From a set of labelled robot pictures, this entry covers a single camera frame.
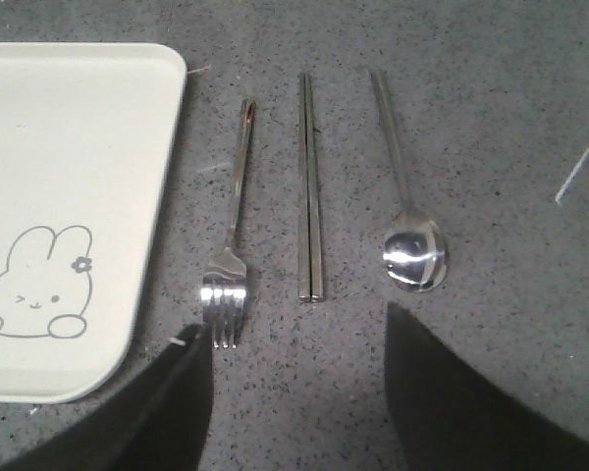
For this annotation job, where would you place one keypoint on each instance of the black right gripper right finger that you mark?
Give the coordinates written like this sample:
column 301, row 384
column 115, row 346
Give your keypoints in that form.
column 449, row 417

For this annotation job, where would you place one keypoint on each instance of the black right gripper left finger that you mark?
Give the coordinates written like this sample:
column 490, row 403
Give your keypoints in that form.
column 158, row 421

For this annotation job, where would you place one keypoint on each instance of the silver metal fork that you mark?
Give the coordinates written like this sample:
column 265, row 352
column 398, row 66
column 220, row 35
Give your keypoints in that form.
column 223, row 292

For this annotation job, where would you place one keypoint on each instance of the silver metal spoon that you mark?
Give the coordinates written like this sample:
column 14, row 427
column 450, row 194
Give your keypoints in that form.
column 415, row 251

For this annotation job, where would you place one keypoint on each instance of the silver metal chopstick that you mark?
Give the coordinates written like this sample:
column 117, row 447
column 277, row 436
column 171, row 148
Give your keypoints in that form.
column 315, row 242
column 303, row 256

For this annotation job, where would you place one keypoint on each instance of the cream rabbit serving tray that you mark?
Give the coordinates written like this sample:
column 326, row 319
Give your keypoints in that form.
column 86, row 134

